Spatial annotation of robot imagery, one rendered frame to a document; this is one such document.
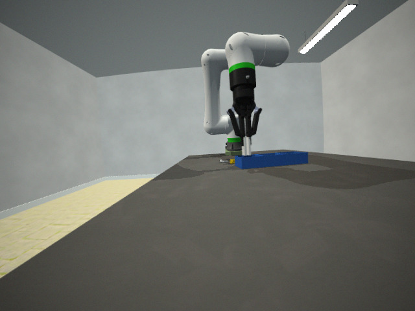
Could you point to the blue three-compartment bin rack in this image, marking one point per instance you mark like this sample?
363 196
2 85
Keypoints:
270 159

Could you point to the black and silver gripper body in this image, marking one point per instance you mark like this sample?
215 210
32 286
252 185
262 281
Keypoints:
245 96

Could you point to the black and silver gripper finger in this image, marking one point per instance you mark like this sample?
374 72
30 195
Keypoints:
250 131
239 130

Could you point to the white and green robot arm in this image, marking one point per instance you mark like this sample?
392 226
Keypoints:
242 53

